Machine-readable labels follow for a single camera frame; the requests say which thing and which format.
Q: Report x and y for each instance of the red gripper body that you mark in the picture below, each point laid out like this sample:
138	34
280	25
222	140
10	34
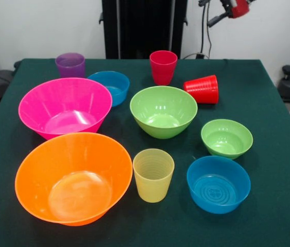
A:
240	9

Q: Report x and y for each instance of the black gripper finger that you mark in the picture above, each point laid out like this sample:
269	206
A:
204	2
219	18

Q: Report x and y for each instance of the red plastic cup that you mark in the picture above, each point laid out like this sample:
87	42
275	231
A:
204	90

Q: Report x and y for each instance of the large green plastic bowl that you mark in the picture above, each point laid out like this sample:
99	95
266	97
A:
163	115

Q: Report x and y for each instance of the crimson pink plastic cup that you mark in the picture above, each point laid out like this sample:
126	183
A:
163	72

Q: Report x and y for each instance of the blue plastic bowl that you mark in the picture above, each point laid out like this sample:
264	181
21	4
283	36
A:
116	85
218	187

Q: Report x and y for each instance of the small green plastic bowl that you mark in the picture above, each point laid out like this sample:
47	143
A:
226	141

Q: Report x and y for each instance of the purple plastic cup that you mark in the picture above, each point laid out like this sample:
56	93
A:
70	68

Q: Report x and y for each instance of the large pink plastic bowl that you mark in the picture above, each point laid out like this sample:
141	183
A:
65	110

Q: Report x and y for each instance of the yellow plastic cup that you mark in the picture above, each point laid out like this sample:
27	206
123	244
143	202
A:
152	185

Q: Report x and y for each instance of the dark green table cloth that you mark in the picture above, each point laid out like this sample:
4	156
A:
250	205

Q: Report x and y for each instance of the orange plastic bowl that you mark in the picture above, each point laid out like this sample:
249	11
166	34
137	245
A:
73	180

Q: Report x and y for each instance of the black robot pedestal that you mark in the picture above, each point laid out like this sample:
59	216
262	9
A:
145	28

